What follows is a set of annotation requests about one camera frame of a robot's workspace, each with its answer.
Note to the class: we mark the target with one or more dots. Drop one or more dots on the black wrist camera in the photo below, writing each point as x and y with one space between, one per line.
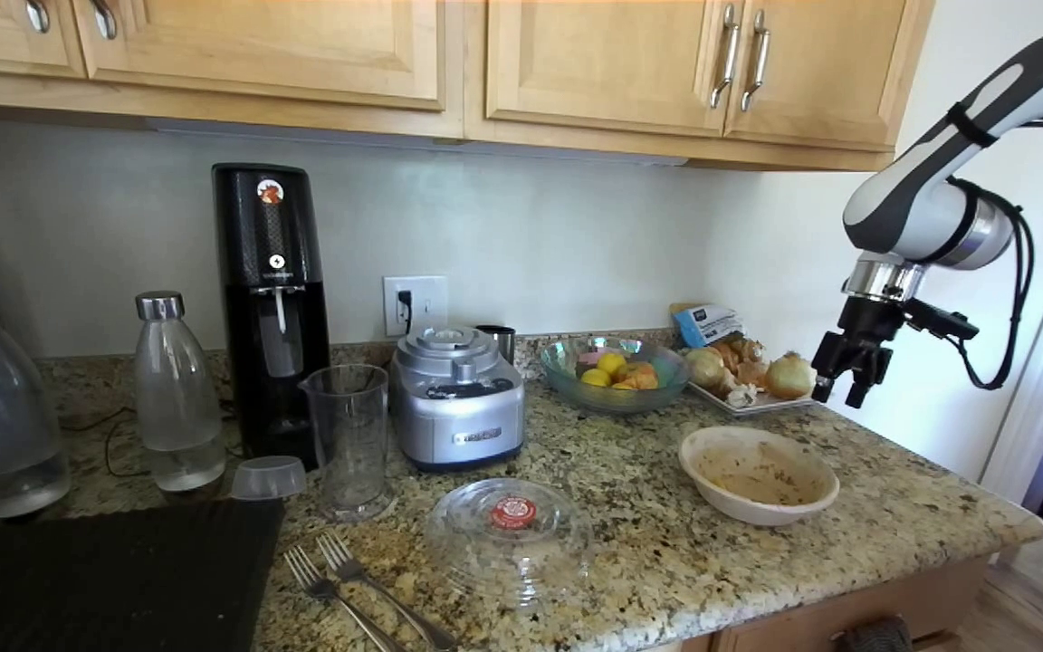
940 322

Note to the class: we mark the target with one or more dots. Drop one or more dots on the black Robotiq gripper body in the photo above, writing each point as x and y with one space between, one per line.
873 323

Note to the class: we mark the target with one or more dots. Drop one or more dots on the small glass bowl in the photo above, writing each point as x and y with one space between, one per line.
504 516

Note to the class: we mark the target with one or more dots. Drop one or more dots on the small clear bottle metal cap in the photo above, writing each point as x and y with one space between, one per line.
177 399

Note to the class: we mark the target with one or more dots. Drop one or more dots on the white rectangular tray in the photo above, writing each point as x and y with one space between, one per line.
745 405

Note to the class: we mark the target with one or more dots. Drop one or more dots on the wooden upper cabinets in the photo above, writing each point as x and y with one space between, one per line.
304 48

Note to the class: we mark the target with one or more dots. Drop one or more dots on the clear glass measuring cup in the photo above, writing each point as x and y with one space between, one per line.
344 441

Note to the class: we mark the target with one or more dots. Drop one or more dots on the blue white plastic bag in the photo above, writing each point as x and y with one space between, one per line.
704 323

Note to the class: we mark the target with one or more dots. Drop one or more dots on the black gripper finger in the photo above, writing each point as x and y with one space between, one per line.
825 369
869 377

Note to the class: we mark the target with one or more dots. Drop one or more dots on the orange fruit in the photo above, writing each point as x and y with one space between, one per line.
637 377

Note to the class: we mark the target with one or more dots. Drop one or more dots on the large yellow onion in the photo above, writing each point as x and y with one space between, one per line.
789 374

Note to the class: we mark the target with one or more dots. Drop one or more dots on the beige bowl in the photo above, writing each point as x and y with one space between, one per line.
760 511
758 473

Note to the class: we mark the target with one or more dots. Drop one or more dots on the small clear plastic cap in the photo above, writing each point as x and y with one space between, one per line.
267 479

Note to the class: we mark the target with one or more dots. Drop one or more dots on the wooden base cabinet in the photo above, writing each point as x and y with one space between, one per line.
859 593

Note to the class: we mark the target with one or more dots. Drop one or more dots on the white wall outlet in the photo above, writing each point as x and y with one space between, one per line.
414 307

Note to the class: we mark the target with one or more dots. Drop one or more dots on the metal fork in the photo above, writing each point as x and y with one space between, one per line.
328 593
380 585

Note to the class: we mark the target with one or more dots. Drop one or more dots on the clear glass fruit bowl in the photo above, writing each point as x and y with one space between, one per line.
561 374

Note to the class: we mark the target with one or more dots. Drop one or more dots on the black coffee maker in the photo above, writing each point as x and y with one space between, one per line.
268 314

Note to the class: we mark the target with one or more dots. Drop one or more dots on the tan yellow onion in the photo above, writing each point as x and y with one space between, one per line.
707 369

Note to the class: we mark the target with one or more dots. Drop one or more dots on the brown round vegetable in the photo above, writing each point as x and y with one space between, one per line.
745 359

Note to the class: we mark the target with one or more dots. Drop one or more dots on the yellow lemon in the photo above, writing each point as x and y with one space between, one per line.
614 359
595 377

